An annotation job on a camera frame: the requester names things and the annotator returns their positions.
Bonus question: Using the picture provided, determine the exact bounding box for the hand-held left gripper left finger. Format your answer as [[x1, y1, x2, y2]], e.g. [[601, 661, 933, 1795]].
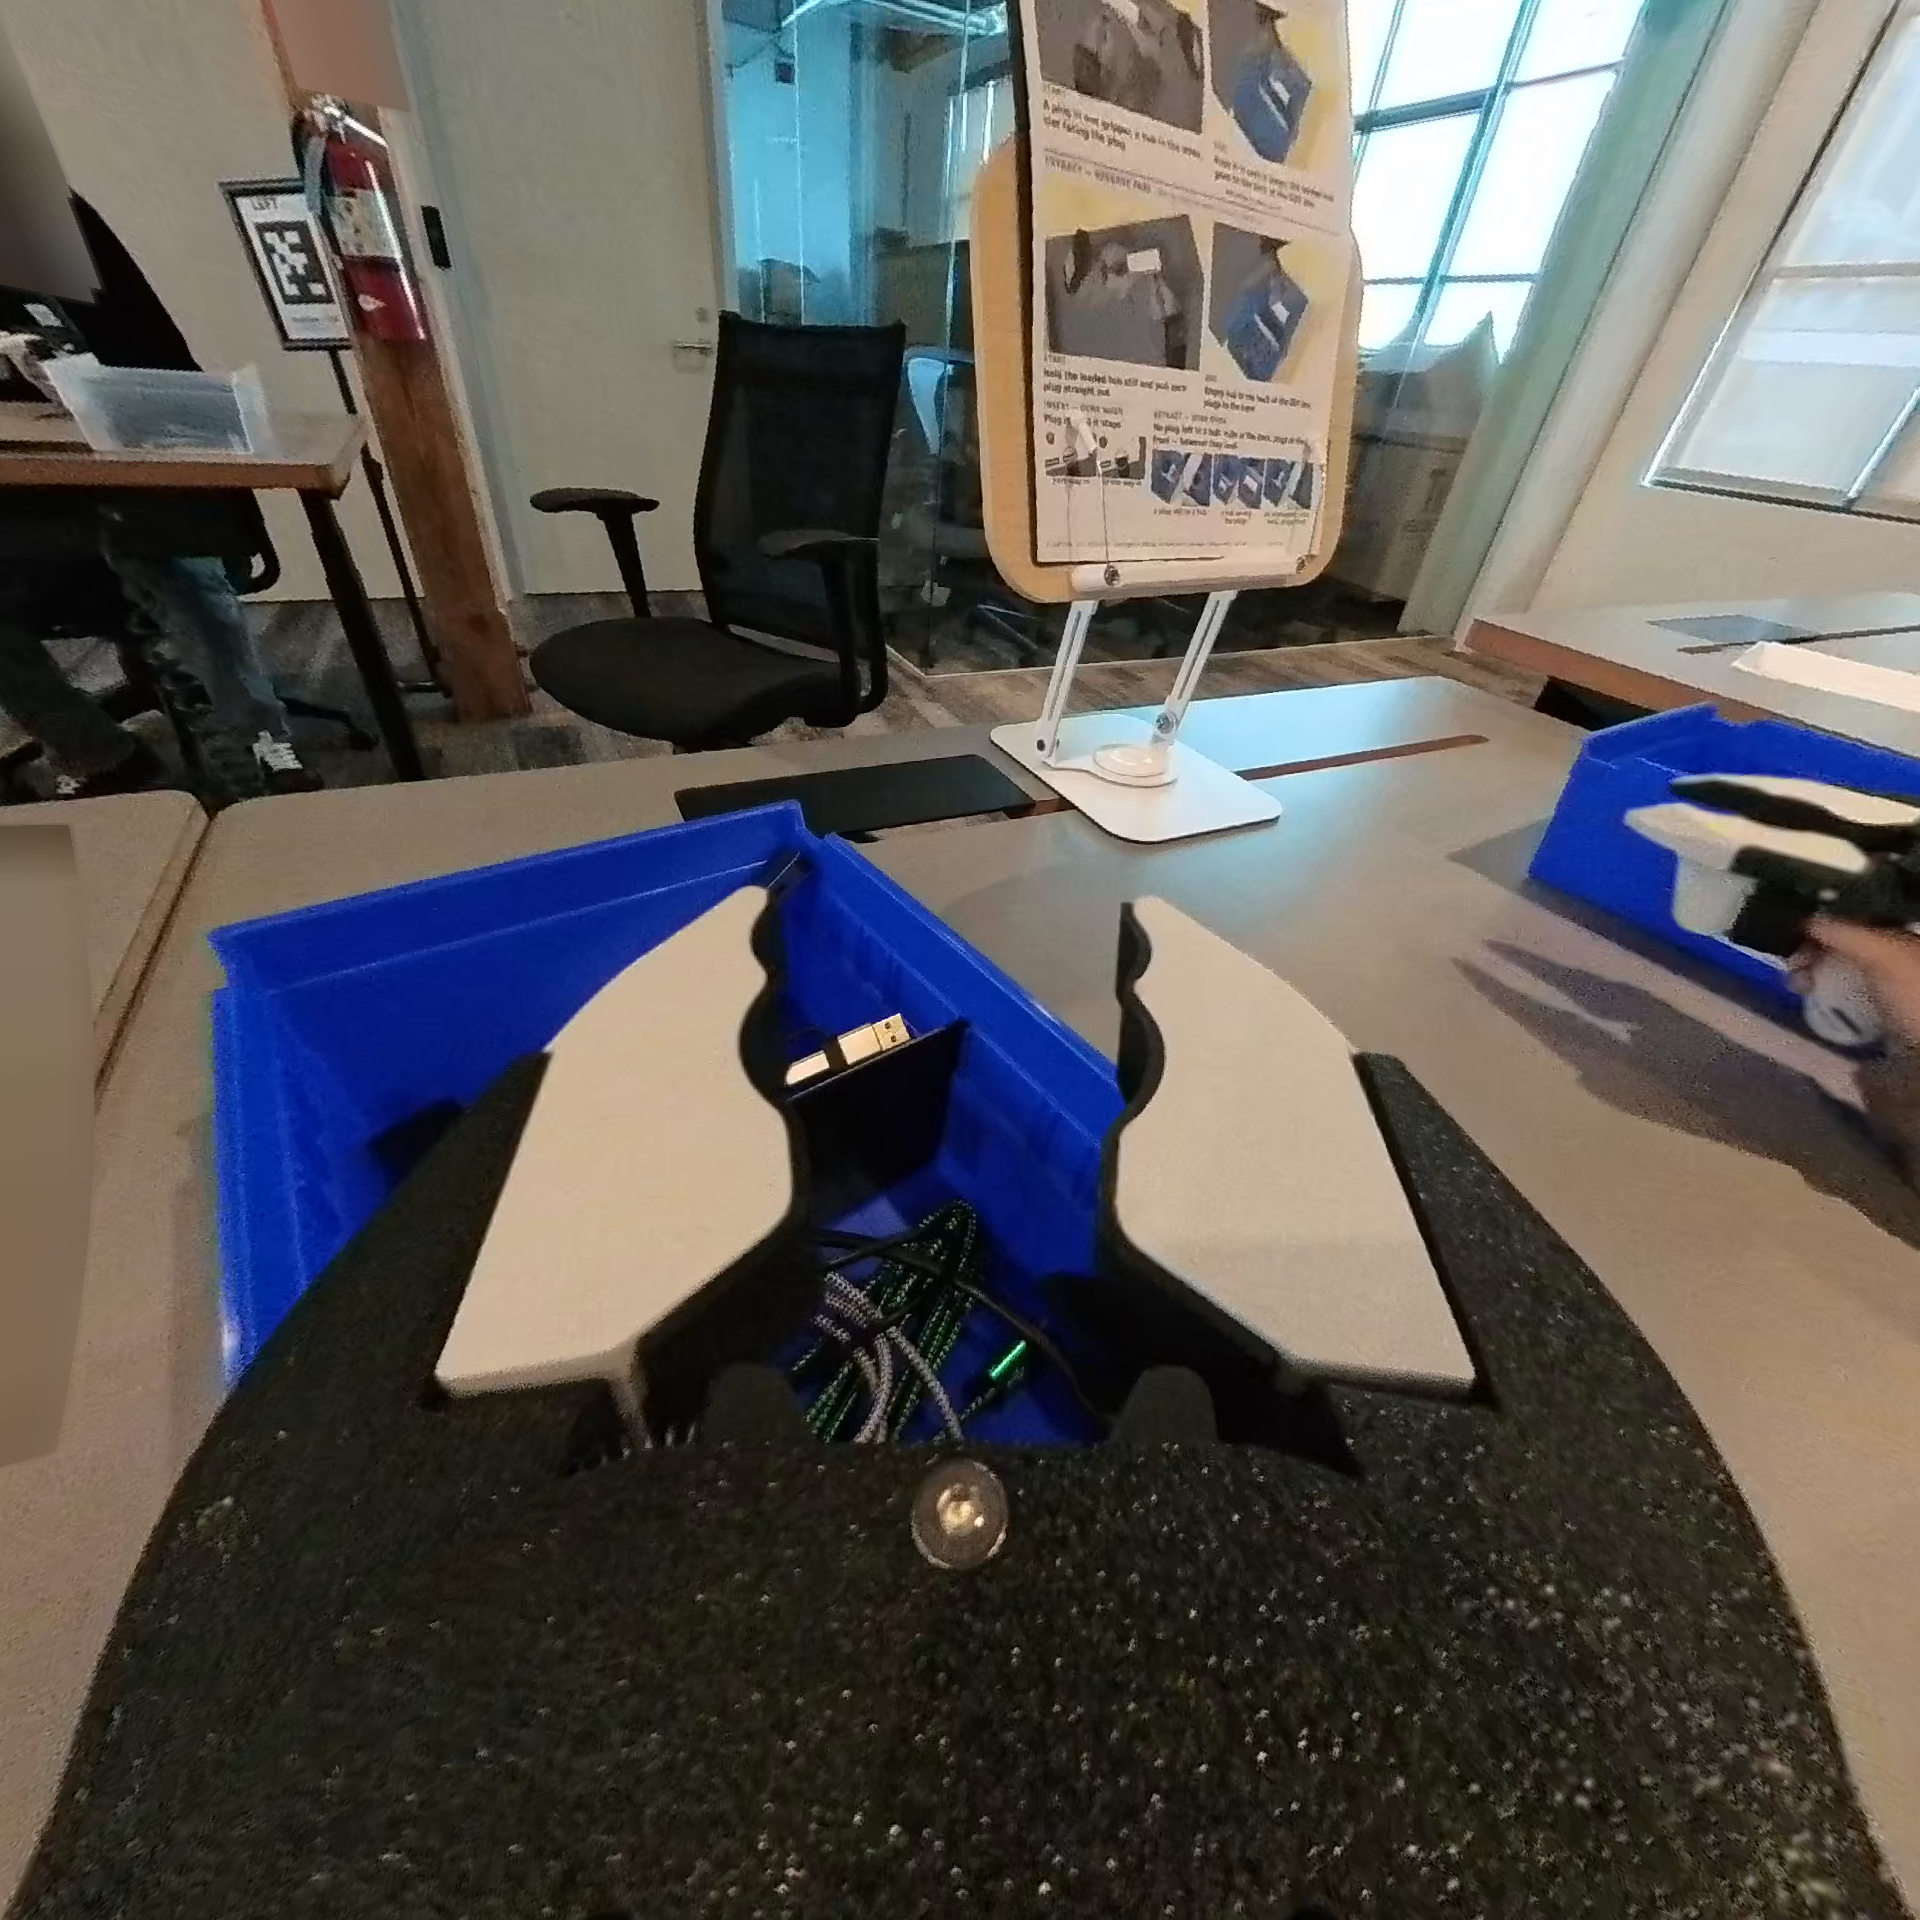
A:
[[432, 884, 800, 1445]]

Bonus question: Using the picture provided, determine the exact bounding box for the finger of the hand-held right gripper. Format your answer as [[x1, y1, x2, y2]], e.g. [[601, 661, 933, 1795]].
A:
[[1669, 771, 1920, 833], [1625, 805, 1882, 936]]

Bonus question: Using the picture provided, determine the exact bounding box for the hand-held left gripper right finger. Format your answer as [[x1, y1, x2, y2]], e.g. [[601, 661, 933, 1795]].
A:
[[1099, 896, 1481, 1393]]

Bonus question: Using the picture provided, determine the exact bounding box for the usb cable with silver plug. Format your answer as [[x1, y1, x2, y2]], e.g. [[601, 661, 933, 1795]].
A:
[[784, 1016, 916, 1091]]

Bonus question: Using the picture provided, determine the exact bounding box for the blue plastic bin with divider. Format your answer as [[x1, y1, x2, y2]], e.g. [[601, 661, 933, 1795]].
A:
[[209, 801, 1127, 1450]]

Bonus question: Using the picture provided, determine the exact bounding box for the black USB hub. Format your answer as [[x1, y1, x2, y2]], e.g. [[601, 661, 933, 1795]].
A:
[[780, 1020, 970, 1248]]

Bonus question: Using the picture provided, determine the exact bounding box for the person's right hand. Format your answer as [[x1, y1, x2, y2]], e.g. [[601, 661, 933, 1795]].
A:
[[1808, 918, 1920, 1065]]

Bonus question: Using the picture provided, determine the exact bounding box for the white paper sheet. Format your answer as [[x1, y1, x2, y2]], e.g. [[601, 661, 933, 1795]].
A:
[[1728, 637, 1920, 696]]

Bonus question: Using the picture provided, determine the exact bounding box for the wood edged grey desk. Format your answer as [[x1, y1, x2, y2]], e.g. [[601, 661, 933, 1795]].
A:
[[1463, 589, 1920, 736]]

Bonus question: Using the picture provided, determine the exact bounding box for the wooden board on white stand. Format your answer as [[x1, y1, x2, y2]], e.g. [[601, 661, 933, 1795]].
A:
[[968, 0, 1369, 846]]

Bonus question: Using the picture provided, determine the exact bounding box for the cardboard box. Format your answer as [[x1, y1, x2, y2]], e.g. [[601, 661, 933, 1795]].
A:
[[1343, 315, 1501, 602]]

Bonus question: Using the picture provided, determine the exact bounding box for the white framed window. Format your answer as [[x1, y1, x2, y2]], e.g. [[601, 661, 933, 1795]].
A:
[[1642, 0, 1920, 529]]

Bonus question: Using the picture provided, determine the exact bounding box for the printed instruction sheet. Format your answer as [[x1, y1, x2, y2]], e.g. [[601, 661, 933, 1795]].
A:
[[1008, 0, 1356, 577]]

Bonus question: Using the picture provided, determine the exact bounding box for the black office chair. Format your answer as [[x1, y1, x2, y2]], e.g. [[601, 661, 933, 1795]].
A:
[[529, 312, 912, 754]]

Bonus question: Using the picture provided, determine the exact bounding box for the dark paned window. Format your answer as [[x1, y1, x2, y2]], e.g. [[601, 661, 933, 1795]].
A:
[[1343, 0, 1666, 394]]

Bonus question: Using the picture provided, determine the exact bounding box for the wooden desk with black legs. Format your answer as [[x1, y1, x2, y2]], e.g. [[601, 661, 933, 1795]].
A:
[[0, 408, 431, 784]]

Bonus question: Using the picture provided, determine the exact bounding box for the clear plastic container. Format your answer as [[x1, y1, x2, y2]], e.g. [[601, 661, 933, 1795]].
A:
[[42, 356, 274, 454]]

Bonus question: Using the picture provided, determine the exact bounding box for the white door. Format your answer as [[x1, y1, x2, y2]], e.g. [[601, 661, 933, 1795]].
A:
[[387, 0, 741, 633]]

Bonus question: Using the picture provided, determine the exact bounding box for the printed tag sign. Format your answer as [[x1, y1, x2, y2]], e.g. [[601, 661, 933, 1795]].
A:
[[220, 177, 356, 356]]

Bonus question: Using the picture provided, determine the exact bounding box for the red fire extinguisher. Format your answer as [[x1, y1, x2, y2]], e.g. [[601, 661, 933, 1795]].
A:
[[292, 93, 432, 347]]

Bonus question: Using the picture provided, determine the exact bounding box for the thin black cable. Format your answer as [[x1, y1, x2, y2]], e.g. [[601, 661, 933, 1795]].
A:
[[817, 1230, 1115, 1430]]

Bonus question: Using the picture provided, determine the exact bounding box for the green black braided cable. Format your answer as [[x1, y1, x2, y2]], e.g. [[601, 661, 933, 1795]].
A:
[[796, 1200, 1051, 1445]]

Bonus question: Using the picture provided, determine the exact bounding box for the black desk cable cover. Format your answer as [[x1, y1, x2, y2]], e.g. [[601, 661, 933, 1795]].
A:
[[674, 754, 1039, 837]]

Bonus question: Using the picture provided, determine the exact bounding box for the wooden post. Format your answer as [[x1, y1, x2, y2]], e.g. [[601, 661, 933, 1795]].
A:
[[263, 0, 535, 723]]

